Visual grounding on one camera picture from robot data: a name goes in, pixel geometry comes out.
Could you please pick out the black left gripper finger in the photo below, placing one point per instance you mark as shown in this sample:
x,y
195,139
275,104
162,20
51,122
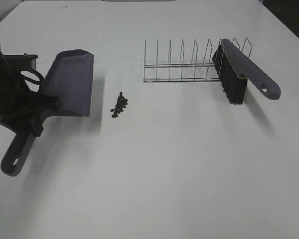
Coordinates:
x,y
34,123
49,102

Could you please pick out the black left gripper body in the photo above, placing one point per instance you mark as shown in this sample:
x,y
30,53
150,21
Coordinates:
x,y
15,112

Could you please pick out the purple plastic dustpan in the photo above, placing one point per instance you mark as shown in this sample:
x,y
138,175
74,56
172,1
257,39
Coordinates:
x,y
69,78

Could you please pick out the pile of coffee beans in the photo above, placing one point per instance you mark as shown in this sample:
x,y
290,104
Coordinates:
x,y
119,106

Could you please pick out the purple hand brush black bristles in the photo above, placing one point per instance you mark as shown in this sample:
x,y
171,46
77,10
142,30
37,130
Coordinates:
x,y
235,69

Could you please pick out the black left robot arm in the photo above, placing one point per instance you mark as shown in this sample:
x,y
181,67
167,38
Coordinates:
x,y
15,81

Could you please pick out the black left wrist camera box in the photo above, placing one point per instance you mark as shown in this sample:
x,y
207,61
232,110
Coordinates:
x,y
23,61

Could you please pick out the metal wire dish rack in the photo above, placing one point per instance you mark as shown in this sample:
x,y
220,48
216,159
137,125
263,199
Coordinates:
x,y
186,65

